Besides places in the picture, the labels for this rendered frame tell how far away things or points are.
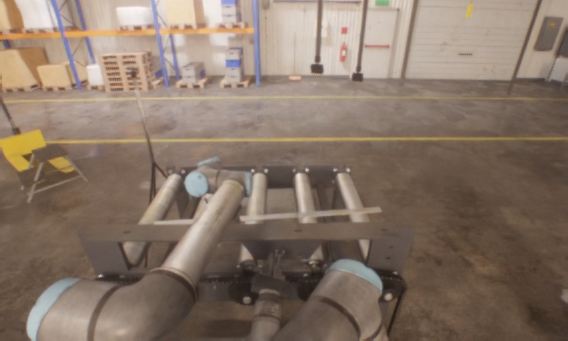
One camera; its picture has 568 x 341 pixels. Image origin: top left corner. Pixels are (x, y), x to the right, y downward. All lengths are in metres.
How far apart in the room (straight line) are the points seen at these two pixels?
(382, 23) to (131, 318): 10.18
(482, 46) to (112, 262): 11.75
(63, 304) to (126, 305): 0.11
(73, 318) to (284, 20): 9.60
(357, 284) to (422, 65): 10.62
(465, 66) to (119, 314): 11.71
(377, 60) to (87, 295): 10.21
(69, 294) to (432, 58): 11.04
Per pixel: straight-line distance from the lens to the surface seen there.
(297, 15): 9.88
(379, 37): 10.36
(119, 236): 1.23
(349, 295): 0.58
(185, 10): 8.79
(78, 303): 0.63
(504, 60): 12.62
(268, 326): 1.00
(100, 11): 11.31
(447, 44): 11.33
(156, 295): 0.59
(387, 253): 1.28
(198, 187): 1.02
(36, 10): 10.66
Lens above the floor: 1.89
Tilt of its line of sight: 28 degrees down
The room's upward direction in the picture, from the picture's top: straight up
